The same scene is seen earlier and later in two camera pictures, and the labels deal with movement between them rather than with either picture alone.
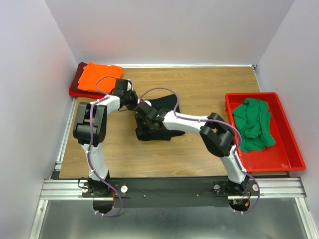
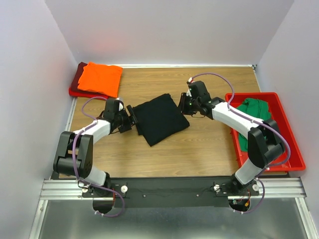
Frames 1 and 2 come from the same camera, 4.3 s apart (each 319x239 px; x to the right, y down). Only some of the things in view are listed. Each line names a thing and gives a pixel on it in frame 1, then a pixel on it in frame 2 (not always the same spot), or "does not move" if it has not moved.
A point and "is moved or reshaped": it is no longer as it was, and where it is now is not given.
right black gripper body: (146, 123) → (187, 105)
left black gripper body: (131, 99) → (124, 121)
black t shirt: (160, 134) is moved or reshaped
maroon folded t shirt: (75, 83) does not move
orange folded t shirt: (91, 71) does not move
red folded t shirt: (84, 94) does not move
